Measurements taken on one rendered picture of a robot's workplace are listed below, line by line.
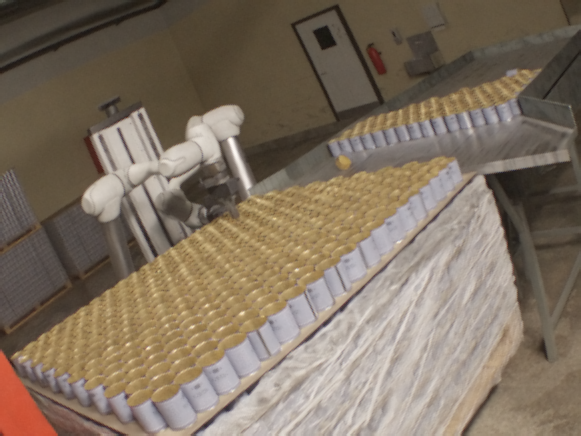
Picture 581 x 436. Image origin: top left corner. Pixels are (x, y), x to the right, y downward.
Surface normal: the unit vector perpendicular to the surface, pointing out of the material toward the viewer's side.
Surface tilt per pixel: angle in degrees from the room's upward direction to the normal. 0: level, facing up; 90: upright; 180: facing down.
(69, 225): 89
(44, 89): 90
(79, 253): 91
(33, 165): 90
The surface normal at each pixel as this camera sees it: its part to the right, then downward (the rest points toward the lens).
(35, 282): 0.72, -0.15
